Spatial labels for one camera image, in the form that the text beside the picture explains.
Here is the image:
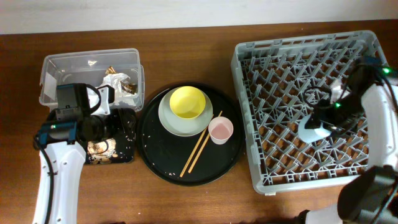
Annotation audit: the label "white paper waste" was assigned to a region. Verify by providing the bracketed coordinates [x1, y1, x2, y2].
[96, 66, 143, 110]

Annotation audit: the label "food scraps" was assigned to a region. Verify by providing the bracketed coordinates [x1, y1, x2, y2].
[87, 138, 118, 164]

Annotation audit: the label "blue cup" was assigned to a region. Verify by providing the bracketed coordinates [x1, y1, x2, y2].
[298, 115, 331, 143]

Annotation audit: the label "yellow bowl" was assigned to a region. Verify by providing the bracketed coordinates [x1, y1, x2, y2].
[169, 86, 206, 119]

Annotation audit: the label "pink cup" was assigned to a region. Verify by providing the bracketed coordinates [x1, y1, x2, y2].
[208, 116, 234, 145]

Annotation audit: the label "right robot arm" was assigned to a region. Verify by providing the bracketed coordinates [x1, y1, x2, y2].
[295, 56, 397, 223]

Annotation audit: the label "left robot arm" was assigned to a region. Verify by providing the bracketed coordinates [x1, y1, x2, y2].
[33, 108, 137, 223]

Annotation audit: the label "clear plastic waste bin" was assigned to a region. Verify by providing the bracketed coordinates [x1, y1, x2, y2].
[39, 48, 145, 112]

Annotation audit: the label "grey dishwasher rack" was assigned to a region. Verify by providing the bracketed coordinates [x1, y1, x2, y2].
[231, 30, 386, 195]

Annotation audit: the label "black rectangular tray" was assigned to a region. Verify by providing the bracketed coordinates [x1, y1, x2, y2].
[46, 107, 137, 166]

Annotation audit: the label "round black serving tray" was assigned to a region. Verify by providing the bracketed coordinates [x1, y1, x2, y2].
[136, 82, 245, 186]

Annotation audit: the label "grey round plate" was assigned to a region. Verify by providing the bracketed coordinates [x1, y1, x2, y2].
[158, 88, 213, 137]

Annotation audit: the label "left wooden chopstick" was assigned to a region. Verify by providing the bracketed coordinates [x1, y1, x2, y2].
[179, 128, 207, 177]

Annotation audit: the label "wooden chopstick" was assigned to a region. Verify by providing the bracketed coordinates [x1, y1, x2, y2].
[188, 129, 210, 173]
[179, 128, 207, 177]

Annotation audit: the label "right wooden chopstick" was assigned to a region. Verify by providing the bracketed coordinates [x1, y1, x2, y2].
[188, 129, 210, 173]

